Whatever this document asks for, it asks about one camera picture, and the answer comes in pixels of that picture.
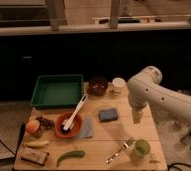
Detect blue sponge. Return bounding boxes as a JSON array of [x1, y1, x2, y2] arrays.
[[99, 108, 118, 122]]

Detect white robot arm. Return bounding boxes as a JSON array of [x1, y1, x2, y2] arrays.
[[127, 66, 191, 125]]

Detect green cup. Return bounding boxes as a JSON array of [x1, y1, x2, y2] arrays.
[[133, 139, 150, 158]]

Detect dark red bowl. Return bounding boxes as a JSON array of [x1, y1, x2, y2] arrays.
[[88, 77, 108, 96]]

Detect grey cloth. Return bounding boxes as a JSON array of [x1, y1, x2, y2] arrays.
[[77, 117, 93, 139]]

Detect orange bowl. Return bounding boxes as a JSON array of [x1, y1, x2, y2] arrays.
[[54, 111, 84, 139]]

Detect white spatula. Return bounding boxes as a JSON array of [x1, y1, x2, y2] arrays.
[[63, 94, 88, 131]]

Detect green chili pepper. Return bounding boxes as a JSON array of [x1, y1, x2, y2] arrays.
[[56, 150, 85, 167]]

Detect green plastic tray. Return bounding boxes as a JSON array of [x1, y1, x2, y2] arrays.
[[31, 74, 84, 109]]

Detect dark grape bunch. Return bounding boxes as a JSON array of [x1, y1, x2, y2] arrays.
[[37, 116, 54, 130]]

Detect yellow banana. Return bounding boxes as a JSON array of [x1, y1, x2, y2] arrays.
[[23, 140, 50, 148]]

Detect orange fruit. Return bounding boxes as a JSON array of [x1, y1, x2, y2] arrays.
[[25, 119, 40, 134]]

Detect brown wooden block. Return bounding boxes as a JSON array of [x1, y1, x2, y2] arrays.
[[20, 148, 49, 166]]

